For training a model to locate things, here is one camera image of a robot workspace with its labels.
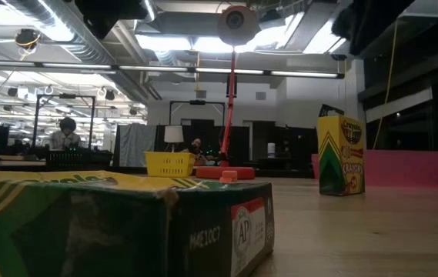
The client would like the long light bar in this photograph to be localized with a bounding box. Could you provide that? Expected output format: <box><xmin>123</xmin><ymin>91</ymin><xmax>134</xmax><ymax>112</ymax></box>
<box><xmin>0</xmin><ymin>59</ymin><xmax>346</xmax><ymax>80</ymax></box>

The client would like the black yellow cable reel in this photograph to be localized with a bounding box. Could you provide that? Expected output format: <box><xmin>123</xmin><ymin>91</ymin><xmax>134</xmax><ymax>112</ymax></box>
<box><xmin>14</xmin><ymin>27</ymin><xmax>42</xmax><ymax>51</ymax></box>

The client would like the black cabinet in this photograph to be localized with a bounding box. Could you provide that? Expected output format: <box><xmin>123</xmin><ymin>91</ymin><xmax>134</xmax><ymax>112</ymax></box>
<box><xmin>251</xmin><ymin>120</ymin><xmax>319</xmax><ymax>170</ymax></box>

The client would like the Crayola crayon box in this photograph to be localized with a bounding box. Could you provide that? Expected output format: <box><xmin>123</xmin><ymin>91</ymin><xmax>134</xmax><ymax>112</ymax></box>
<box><xmin>316</xmin><ymin>103</ymin><xmax>366</xmax><ymax>197</ymax></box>
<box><xmin>0</xmin><ymin>170</ymin><xmax>276</xmax><ymax>277</ymax></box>

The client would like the black stand frame with camera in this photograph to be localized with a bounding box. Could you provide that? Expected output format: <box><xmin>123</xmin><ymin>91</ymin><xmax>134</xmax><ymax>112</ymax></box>
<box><xmin>169</xmin><ymin>98</ymin><xmax>227</xmax><ymax>127</ymax></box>

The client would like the grey cloth cover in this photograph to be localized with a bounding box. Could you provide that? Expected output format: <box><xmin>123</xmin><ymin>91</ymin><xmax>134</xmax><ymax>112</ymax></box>
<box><xmin>113</xmin><ymin>122</ymin><xmax>157</xmax><ymax>167</ymax></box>

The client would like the pink plastic tray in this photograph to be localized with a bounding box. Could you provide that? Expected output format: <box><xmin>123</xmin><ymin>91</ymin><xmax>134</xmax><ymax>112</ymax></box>
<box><xmin>310</xmin><ymin>149</ymin><xmax>438</xmax><ymax>189</ymax></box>

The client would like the black office partition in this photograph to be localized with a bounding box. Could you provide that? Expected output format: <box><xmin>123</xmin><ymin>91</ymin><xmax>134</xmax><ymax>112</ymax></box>
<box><xmin>155</xmin><ymin>118</ymin><xmax>251</xmax><ymax>167</ymax></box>

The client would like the person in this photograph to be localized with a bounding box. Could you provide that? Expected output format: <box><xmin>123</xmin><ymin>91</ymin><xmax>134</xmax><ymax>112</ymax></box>
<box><xmin>48</xmin><ymin>117</ymin><xmax>81</xmax><ymax>151</ymax></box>
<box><xmin>182</xmin><ymin>137</ymin><xmax>214</xmax><ymax>166</ymax></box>

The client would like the white table lamp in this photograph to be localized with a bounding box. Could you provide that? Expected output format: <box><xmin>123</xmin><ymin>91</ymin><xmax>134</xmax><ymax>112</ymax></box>
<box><xmin>163</xmin><ymin>125</ymin><xmax>185</xmax><ymax>153</ymax></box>

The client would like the white ceiling vent box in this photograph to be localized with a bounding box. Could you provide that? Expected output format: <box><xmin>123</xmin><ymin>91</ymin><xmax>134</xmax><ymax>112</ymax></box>
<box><xmin>397</xmin><ymin>0</ymin><xmax>438</xmax><ymax>19</ymax></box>

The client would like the large silver ventilation duct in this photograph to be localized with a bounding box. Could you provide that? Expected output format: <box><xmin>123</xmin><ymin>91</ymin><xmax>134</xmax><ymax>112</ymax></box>
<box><xmin>5</xmin><ymin>0</ymin><xmax>118</xmax><ymax>65</ymax></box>

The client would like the black plastic basket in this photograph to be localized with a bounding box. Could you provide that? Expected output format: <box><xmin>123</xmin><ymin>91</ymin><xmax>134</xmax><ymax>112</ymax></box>
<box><xmin>45</xmin><ymin>149</ymin><xmax>114</xmax><ymax>172</ymax></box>

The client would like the yellow plastic basket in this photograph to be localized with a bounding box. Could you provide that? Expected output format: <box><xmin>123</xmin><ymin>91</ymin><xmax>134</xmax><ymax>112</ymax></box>
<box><xmin>144</xmin><ymin>151</ymin><xmax>196</xmax><ymax>179</ymax></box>

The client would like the small silver ventilation duct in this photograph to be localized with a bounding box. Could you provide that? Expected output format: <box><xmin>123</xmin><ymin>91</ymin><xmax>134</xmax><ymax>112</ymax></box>
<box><xmin>145</xmin><ymin>0</ymin><xmax>158</xmax><ymax>23</ymax></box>

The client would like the orange eraser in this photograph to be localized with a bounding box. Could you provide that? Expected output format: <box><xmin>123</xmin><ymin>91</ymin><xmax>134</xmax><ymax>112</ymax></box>
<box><xmin>219</xmin><ymin>169</ymin><xmax>239</xmax><ymax>184</ymax></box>

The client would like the red camera stand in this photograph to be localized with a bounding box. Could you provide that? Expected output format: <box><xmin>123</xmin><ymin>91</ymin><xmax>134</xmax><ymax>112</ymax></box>
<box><xmin>194</xmin><ymin>4</ymin><xmax>262</xmax><ymax>181</ymax></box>

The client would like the yellow hanging cable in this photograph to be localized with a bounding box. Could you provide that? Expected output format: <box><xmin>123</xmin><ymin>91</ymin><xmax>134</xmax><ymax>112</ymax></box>
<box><xmin>372</xmin><ymin>18</ymin><xmax>400</xmax><ymax>151</ymax></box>

